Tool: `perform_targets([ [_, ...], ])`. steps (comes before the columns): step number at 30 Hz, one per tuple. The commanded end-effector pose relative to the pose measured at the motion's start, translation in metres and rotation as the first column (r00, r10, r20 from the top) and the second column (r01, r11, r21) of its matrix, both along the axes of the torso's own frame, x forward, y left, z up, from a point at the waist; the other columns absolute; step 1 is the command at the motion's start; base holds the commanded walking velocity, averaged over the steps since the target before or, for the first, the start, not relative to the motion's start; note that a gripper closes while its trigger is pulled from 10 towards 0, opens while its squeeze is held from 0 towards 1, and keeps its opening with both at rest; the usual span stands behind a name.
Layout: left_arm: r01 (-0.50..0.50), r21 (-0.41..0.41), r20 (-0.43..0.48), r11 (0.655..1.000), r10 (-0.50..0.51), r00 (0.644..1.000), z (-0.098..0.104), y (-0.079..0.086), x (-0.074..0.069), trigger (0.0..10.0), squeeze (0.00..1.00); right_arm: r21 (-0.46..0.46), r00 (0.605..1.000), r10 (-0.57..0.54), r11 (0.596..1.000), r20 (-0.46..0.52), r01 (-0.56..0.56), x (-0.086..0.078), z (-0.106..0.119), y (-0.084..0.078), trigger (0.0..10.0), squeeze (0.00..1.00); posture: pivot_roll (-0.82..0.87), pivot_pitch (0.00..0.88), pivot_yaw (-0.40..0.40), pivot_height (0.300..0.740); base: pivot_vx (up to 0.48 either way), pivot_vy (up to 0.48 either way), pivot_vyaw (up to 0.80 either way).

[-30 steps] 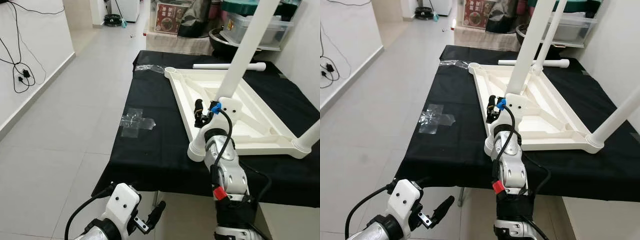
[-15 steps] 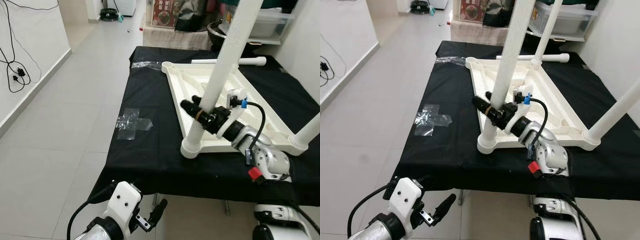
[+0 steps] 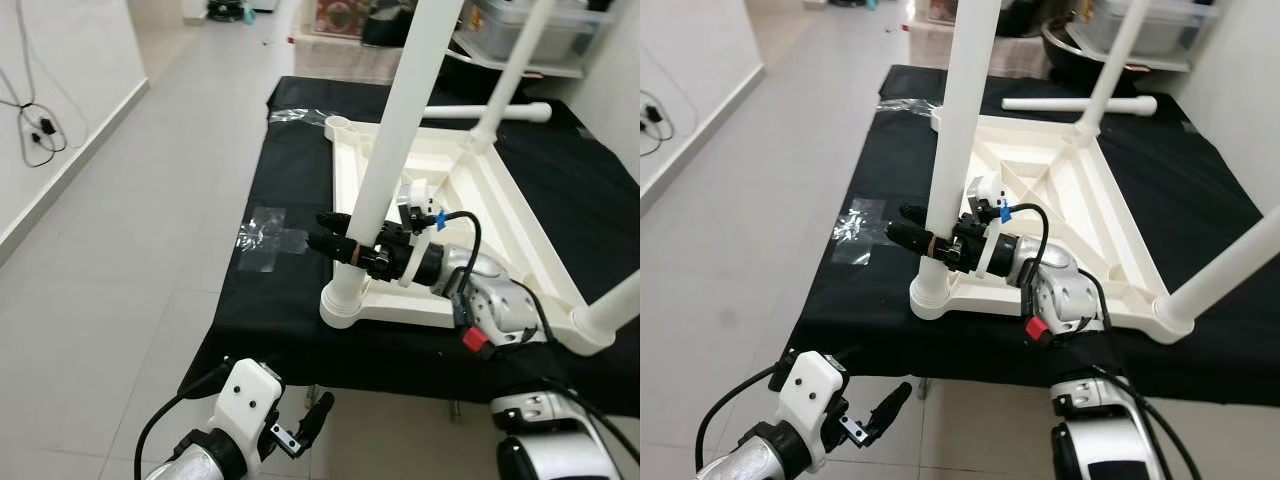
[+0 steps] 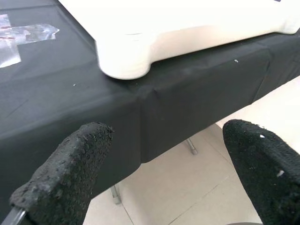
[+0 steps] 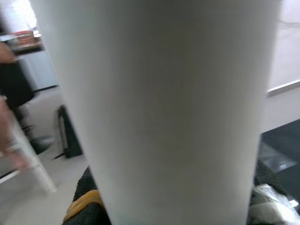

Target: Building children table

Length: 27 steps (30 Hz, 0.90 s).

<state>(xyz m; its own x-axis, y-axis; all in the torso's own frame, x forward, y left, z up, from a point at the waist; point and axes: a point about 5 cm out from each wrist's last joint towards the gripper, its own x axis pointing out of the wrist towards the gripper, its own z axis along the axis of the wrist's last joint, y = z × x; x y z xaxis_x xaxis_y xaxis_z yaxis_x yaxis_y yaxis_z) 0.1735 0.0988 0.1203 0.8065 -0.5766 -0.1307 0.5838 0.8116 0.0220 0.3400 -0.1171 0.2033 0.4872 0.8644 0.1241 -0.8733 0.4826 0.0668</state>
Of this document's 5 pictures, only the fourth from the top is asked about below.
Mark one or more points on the large clear tape patch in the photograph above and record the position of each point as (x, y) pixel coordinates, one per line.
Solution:
(9, 54)

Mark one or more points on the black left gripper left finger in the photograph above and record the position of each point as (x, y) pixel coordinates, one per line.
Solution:
(70, 175)

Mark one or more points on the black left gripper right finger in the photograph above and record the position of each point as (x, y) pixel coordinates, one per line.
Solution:
(269, 175)

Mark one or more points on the black tablecloth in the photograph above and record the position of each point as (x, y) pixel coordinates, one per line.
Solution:
(70, 105)

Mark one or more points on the white plastic table top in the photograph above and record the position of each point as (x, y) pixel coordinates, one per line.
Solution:
(164, 23)

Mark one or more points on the metal table frame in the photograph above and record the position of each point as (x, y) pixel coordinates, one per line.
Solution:
(116, 194)

